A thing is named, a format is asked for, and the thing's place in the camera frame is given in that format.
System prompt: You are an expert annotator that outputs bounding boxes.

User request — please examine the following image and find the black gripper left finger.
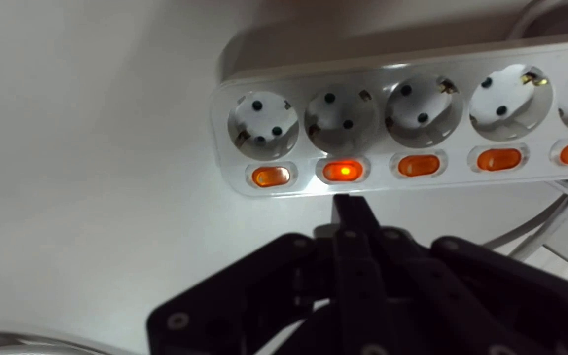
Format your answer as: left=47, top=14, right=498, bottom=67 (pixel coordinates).
left=145, top=195, right=376, bottom=355

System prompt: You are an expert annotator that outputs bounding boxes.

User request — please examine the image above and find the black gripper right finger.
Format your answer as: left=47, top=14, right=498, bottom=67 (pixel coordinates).
left=345, top=195, right=568, bottom=355

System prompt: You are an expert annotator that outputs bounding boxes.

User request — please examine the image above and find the white six-socket power strip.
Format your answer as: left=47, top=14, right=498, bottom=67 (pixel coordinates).
left=209, top=35, right=568, bottom=197

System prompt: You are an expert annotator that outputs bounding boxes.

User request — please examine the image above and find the white power strip cable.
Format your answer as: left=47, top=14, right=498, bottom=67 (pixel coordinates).
left=479, top=0, right=568, bottom=264

